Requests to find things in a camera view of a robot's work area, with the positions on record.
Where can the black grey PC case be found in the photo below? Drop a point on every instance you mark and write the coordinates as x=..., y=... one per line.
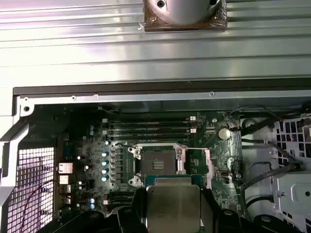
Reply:
x=155, y=88

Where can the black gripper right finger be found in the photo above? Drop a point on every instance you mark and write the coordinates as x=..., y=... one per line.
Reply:
x=213, y=218

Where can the perforated metal disk bay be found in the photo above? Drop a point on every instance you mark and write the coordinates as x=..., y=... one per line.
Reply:
x=291, y=194

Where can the silver ethernet port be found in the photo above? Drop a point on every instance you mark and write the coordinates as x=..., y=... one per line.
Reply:
x=65, y=168

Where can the metal CPU socket cover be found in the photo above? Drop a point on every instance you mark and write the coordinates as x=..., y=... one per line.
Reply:
x=181, y=161

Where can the silver green CPU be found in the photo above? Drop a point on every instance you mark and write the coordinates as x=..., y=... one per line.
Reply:
x=173, y=206

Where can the black RAM slot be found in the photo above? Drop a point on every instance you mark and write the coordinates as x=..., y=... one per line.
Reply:
x=120, y=200
x=150, y=125
x=150, y=137
x=150, y=131
x=150, y=119
x=121, y=194

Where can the green motherboard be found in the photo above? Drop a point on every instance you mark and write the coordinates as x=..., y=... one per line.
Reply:
x=218, y=155

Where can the silver coin cell battery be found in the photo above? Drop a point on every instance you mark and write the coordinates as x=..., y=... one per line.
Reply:
x=223, y=133

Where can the CPU socket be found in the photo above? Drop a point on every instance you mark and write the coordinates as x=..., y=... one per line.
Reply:
x=148, y=157

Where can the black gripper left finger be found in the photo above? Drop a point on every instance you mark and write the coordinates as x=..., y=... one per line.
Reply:
x=138, y=218

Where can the silver rear port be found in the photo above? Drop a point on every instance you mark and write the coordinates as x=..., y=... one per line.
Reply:
x=64, y=180

